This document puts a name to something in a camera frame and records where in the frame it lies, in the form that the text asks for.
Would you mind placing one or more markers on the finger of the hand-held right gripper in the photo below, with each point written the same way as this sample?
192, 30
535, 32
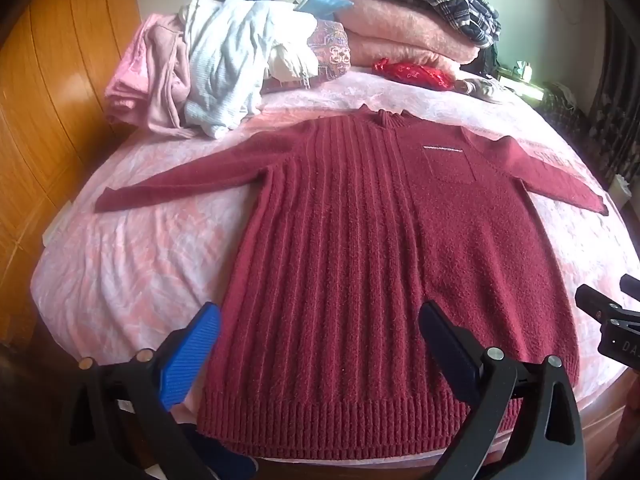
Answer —
595, 300
631, 284

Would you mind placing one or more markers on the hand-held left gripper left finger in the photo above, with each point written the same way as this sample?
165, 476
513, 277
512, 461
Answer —
192, 355

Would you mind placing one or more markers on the paisley patterned cloth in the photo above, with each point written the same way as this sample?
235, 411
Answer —
332, 50

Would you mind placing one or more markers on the wooden wardrobe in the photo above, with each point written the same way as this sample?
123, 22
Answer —
60, 85

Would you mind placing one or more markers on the pink patterned bed sheet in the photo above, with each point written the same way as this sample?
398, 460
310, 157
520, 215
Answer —
150, 250

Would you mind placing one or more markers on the dark patterned cloth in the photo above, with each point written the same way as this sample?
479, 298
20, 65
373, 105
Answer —
570, 115

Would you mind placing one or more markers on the folded pink fleece blanket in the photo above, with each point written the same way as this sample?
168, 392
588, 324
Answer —
400, 30

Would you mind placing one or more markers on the pink garment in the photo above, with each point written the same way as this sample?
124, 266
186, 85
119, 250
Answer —
150, 75

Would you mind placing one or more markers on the dark curtain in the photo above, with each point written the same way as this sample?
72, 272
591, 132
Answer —
620, 85

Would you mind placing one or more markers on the red printed pouch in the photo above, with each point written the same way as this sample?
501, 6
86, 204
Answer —
420, 74

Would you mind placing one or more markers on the blue cloth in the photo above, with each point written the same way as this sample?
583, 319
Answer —
225, 455

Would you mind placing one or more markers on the dark red knit sweater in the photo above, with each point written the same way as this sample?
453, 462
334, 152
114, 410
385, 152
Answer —
350, 260

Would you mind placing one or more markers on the white striped garment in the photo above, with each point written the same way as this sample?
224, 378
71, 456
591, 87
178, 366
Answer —
225, 60

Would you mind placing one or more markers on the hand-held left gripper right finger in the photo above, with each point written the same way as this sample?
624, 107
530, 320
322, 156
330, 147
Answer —
450, 355

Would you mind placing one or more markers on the cream zipper jacket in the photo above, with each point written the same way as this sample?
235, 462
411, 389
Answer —
290, 62

